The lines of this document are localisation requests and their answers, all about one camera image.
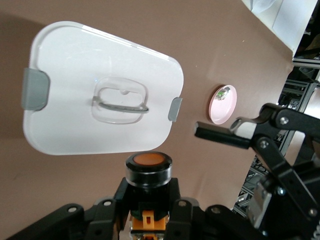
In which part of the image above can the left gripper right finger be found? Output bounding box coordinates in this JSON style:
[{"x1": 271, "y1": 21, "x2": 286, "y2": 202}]
[{"x1": 164, "y1": 177, "x2": 266, "y2": 240}]

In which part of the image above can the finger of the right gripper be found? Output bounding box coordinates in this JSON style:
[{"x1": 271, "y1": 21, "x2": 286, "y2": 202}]
[{"x1": 194, "y1": 102, "x2": 320, "y2": 222}]

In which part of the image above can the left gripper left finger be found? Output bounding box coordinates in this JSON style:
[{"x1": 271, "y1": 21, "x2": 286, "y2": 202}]
[{"x1": 4, "y1": 177, "x2": 131, "y2": 240}]

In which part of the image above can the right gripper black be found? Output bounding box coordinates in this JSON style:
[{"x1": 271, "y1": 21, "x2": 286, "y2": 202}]
[{"x1": 247, "y1": 159, "x2": 320, "y2": 240}]

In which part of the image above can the orange push-button switch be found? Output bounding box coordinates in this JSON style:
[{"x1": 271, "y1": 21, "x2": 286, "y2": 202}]
[{"x1": 124, "y1": 151, "x2": 174, "y2": 240}]

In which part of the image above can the white lidded storage box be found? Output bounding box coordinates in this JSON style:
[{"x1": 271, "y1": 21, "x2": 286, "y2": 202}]
[{"x1": 21, "y1": 20, "x2": 185, "y2": 156}]

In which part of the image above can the pink round plate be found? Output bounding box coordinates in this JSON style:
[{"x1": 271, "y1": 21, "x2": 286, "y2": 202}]
[{"x1": 206, "y1": 84, "x2": 238, "y2": 125}]

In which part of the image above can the brown table mat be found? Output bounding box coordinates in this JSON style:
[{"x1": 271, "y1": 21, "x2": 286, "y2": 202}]
[{"x1": 0, "y1": 0, "x2": 308, "y2": 240}]

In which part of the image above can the aluminium profile rack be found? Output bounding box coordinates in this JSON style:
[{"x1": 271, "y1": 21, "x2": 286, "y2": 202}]
[{"x1": 274, "y1": 56, "x2": 320, "y2": 118}]

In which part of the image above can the green push-button switch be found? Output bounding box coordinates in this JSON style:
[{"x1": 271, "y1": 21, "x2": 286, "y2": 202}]
[{"x1": 216, "y1": 86, "x2": 231, "y2": 101}]

